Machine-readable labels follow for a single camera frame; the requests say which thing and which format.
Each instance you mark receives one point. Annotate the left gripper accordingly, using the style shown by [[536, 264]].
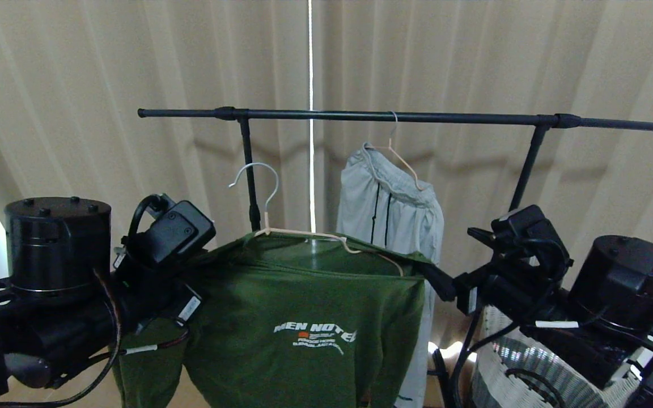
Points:
[[66, 345]]

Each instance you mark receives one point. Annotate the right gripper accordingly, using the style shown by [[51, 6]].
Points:
[[508, 294]]

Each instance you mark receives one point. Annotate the pale grey shorts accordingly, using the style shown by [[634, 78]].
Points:
[[360, 192]]

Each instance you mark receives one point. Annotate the pink clothes hanger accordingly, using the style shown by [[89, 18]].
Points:
[[390, 144], [266, 221]]

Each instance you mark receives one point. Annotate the green garment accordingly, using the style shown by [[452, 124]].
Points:
[[304, 294]]

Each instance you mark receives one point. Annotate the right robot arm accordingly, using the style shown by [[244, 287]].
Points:
[[627, 277]]

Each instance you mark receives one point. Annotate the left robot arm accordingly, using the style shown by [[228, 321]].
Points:
[[54, 243]]

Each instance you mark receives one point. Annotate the white laundry basket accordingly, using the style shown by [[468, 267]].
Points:
[[508, 362]]

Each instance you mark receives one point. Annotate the black clothes rack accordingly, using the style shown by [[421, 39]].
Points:
[[474, 118]]

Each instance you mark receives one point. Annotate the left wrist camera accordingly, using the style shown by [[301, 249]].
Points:
[[173, 232]]

